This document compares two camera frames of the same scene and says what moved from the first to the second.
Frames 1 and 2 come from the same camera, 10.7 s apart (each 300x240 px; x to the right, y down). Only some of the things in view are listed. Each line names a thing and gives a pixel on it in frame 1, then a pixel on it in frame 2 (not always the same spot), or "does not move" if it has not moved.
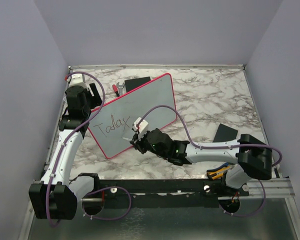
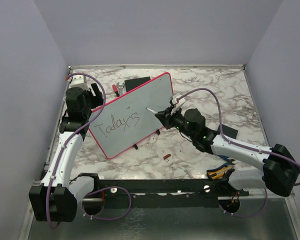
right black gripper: (139, 143) → (166, 117)
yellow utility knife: (215, 174) does not move
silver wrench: (120, 86) does not move
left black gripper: (96, 100) does not move
